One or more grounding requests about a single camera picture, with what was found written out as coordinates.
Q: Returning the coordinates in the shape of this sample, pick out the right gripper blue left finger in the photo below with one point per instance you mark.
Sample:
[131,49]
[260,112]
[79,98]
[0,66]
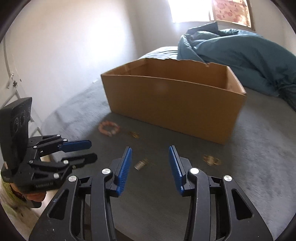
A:
[122,171]

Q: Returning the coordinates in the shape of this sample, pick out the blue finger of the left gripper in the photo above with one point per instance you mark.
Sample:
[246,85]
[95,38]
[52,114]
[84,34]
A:
[75,146]
[80,161]

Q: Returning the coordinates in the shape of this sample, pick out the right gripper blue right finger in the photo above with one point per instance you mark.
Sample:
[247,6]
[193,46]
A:
[177,169]

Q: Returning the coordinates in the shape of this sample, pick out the gold butterfly pendant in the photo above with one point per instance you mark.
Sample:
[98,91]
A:
[210,160]

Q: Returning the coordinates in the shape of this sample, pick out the left hand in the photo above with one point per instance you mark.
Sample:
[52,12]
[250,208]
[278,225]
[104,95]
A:
[37,196]

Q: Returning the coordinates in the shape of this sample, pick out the brown cardboard box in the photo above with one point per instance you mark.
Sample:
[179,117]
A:
[186,96]

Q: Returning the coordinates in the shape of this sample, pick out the white wardrobe door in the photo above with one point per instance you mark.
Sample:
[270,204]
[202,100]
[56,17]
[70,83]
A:
[12,89]

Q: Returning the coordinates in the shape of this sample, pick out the grey fleece bed blanket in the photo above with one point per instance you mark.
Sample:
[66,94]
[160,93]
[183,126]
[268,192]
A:
[260,156]

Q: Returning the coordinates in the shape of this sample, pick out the teal blue duvet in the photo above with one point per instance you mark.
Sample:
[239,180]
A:
[258,63]

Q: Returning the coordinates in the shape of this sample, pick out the floral window curtain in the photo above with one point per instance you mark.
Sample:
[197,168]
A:
[237,12]

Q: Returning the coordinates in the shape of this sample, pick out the gold chain earring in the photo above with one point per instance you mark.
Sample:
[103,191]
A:
[134,134]

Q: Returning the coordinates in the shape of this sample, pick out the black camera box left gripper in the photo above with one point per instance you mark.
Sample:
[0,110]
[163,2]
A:
[14,131]

